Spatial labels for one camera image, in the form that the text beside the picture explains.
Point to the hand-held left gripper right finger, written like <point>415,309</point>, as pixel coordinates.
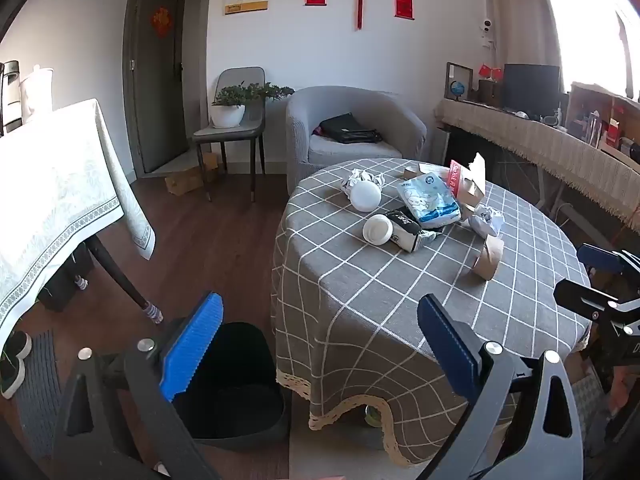
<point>445,345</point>

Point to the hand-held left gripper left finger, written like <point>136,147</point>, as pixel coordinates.
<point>192,345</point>

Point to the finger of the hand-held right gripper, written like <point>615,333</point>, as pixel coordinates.
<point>600,258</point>
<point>585,297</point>

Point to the black trash bin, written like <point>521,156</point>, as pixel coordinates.
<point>235,360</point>

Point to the white paper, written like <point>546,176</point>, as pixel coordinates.
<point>487,220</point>

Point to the black and white carton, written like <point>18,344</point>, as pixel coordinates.
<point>410,227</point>

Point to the grey checked tablecloth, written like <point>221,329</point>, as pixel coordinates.
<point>380,310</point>

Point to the dark table leg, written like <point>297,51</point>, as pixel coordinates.
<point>120,280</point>

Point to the black box under table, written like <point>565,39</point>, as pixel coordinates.
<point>62,285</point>

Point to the beige fringed sideboard cloth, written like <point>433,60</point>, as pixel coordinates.
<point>525,135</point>

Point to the open brown cardboard box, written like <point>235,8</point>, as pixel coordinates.
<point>474,187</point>

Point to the blue and white tissue pack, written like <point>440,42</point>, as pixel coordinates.
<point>430,200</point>

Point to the large open cardboard box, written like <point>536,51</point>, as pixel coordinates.
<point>590,102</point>

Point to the grey ribbed floor mat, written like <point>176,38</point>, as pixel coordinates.
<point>40,395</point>

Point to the cardboard box on floor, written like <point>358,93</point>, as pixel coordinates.
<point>185,181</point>

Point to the red paper box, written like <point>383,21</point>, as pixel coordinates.
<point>456,177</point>

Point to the white round bowl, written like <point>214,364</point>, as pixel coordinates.
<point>365,196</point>

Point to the black shoe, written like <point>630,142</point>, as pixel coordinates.
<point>11,377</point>
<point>15,345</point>

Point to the black monitor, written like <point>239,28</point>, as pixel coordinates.
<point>530,87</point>

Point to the white patterned tablecloth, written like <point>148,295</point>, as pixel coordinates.
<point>50,185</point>

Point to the small red flags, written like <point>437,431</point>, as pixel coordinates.
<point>490,71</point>

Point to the grey dining chair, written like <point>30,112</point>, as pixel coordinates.
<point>240,132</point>

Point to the framed globe picture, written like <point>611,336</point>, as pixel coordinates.
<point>458,82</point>

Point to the potted plant in white pot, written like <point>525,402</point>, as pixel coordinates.
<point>227,115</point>

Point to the black bag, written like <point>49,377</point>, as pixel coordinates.
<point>350,129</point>

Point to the window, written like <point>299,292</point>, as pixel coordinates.
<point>585,20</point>

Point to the grey armchair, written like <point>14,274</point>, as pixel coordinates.
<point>300,130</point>

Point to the grey door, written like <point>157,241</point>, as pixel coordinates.
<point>157,90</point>

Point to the dark chair back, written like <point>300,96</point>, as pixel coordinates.
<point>10,95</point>

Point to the red door decoration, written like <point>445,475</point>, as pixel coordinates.
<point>160,22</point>

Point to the white security camera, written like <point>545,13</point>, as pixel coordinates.
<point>486,27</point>

